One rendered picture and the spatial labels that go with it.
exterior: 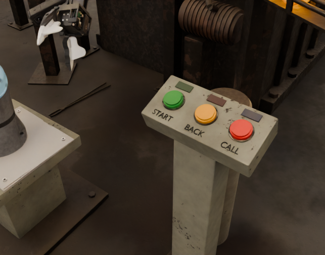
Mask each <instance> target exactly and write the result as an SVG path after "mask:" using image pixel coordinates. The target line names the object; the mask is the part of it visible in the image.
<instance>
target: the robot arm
mask: <svg viewBox="0 0 325 255"><path fill-rule="evenodd" d="M87 4H88V0H47V1H45V2H43V3H41V4H40V5H38V6H36V7H34V8H32V9H30V10H28V15H29V18H30V19H31V20H32V21H33V22H34V23H35V24H36V25H37V26H40V28H39V32H38V37H37V45H38V46H40V45H41V44H42V43H43V41H44V39H45V38H46V37H48V35H49V34H52V33H56V32H58V33H59V35H60V36H63V35H64V36H65V37H64V39H63V41H62V44H63V48H64V51H65V55H64V56H65V65H66V66H67V68H68V69H69V71H72V68H73V60H75V59H77V58H80V57H83V56H85V53H86V51H85V49H84V48H82V47H80V46H79V45H78V43H77V39H76V37H82V36H85V35H89V32H90V27H91V21H92V17H91V16H90V15H89V12H88V11H87V10H86V9H87ZM85 14H86V15H85ZM87 15H88V16H87ZM88 24H89V28H88V31H87V27H88ZM74 36H76V37H74ZM26 139H27V132H26V128H25V125H24V124H23V122H22V121H21V120H20V118H19V117H18V116H17V115H16V113H15V110H14V106H13V102H12V98H11V95H10V91H9V87H8V79H7V76H6V74H5V72H4V70H3V68H2V67H1V66H0V157H4V156H7V155H10V154H12V153H14V152H16V151H17V150H19V149H20V148H21V147H22V146H23V145H24V144H25V142H26Z"/></svg>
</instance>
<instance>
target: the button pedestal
mask: <svg viewBox="0 0 325 255"><path fill-rule="evenodd" d="M179 81H181V82H184V83H186V84H188V85H191V86H193V87H194V88H193V89H192V90H191V92H190V93H188V92H186V91H184V90H181V89H179V88H177V87H175V86H176V84H177V83H178V82H179ZM174 90H175V91H179V92H181V93H182V95H183V103H182V104H181V105H180V106H179V107H177V108H168V107H166V106H165V105H164V102H163V97H164V96H165V94H166V93H167V92H169V91H174ZM210 94H212V95H215V96H217V97H220V98H222V99H224V100H226V103H225V104H224V105H223V107H221V106H219V105H216V104H214V103H212V102H209V101H207V98H208V97H209V95H210ZM203 104H209V105H212V106H213V107H214V108H215V109H216V118H215V119H214V120H213V121H212V122H210V123H200V122H198V121H197V120H196V117H195V111H196V109H197V108H198V107H199V106H201V105H203ZM245 108H246V109H249V110H251V111H253V112H256V113H258V114H261V115H263V117H262V118H261V120H260V121H259V122H256V121H254V120H252V119H249V118H247V117H245V116H242V115H241V114H242V112H243V111H244V109H245ZM142 116H143V118H144V120H145V123H146V125H147V126H148V127H150V128H152V129H154V130H156V131H158V132H160V133H162V134H164V135H166V136H168V137H170V138H172V139H174V158H173V215H172V250H171V251H170V252H169V253H168V254H167V255H216V249H217V243H218V236H219V230H220V224H221V217H222V211H223V205H224V199H225V192H226V186H227V180H228V173H229V168H231V169H233V170H235V171H237V172H239V173H241V174H243V175H244V176H246V177H250V176H251V174H252V173H253V171H254V170H255V168H256V166H257V165H258V163H259V162H260V160H261V158H262V157H263V155H264V154H265V152H266V151H267V149H268V147H269V146H270V144H271V143H272V141H273V139H274V138H275V136H276V135H277V127H278V119H277V118H276V117H273V116H271V115H268V114H266V113H263V112H261V111H259V110H256V109H254V108H251V107H249V106H246V105H244V104H241V103H239V102H237V101H234V100H232V99H229V98H227V97H224V96H222V95H219V94H217V93H215V92H212V91H210V90H207V89H205V88H202V87H200V86H198V85H195V84H193V83H190V82H188V81H186V80H183V79H181V78H178V77H176V76H173V75H171V76H170V78H169V79H168V80H167V81H166V83H165V84H164V85H163V86H162V88H161V89H160V90H159V91H158V92H157V94H156V95H155V96H154V97H153V99H152V100H151V101H150V102H149V104H148V105H147V106H146V107H145V108H144V110H143V111H142ZM239 119H244V120H247V121H249V122H250V123H251V125H252V127H253V132H252V135H251V136H250V137H249V138H248V139H245V140H237V139H235V138H233V137H232V136H231V134H230V126H231V124H232V123H233V122H234V121H236V120H239Z"/></svg>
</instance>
